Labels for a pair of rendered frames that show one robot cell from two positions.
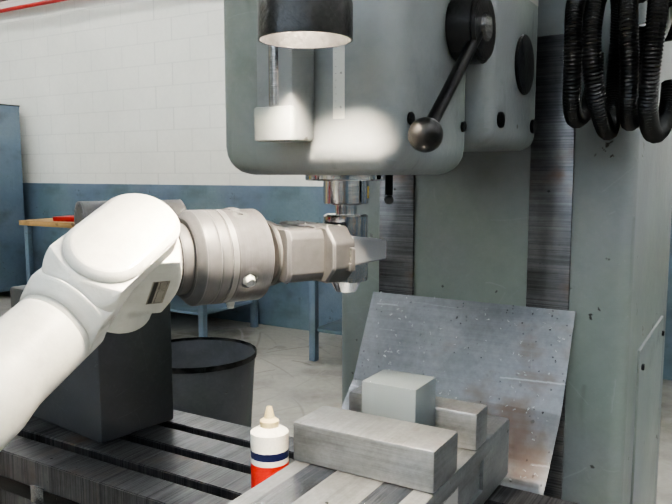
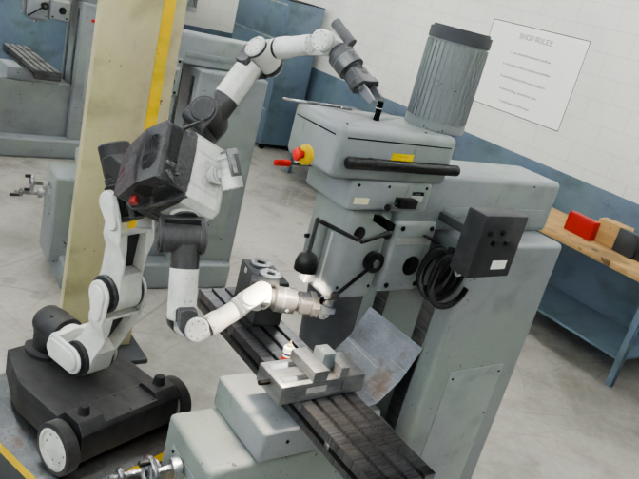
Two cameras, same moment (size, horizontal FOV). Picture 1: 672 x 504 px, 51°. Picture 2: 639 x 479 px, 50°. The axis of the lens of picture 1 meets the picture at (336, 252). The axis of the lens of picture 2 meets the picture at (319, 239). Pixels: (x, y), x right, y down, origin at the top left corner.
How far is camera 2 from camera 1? 1.72 m
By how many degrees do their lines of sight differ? 24
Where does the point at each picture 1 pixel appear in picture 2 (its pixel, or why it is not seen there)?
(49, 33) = not seen: outside the picture
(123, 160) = (384, 77)
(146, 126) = (408, 57)
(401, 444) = (310, 367)
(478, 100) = (377, 277)
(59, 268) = (239, 298)
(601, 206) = (440, 316)
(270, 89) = not seen: hidden behind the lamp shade
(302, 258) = (303, 309)
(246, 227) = (290, 296)
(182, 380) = not seen: hidden behind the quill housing
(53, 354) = (232, 317)
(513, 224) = (416, 307)
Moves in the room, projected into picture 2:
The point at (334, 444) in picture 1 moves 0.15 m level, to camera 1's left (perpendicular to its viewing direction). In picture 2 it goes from (298, 359) to (261, 341)
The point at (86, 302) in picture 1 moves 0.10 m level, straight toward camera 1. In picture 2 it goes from (242, 308) to (235, 322)
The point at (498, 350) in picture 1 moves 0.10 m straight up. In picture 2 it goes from (395, 350) to (402, 326)
